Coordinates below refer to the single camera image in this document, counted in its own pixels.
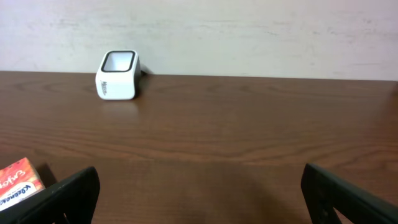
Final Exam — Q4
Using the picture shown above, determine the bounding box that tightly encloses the white barcode scanner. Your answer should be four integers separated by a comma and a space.
95, 50, 141, 100

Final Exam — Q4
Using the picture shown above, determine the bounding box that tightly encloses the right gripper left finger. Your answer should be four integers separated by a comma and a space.
1, 167, 100, 224

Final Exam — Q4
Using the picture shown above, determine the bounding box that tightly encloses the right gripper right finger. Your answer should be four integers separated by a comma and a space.
301, 164, 397, 224

